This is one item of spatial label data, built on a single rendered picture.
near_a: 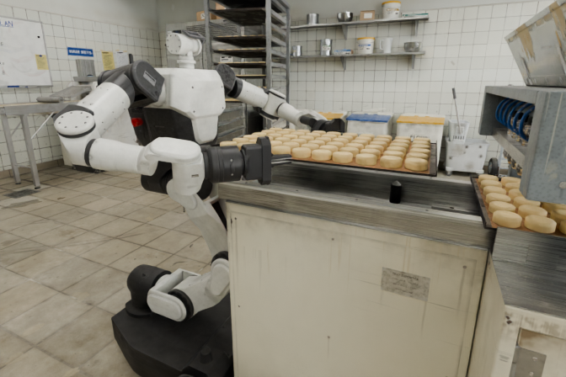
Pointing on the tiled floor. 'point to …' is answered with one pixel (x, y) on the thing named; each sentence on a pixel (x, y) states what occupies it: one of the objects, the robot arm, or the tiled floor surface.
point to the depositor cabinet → (520, 323)
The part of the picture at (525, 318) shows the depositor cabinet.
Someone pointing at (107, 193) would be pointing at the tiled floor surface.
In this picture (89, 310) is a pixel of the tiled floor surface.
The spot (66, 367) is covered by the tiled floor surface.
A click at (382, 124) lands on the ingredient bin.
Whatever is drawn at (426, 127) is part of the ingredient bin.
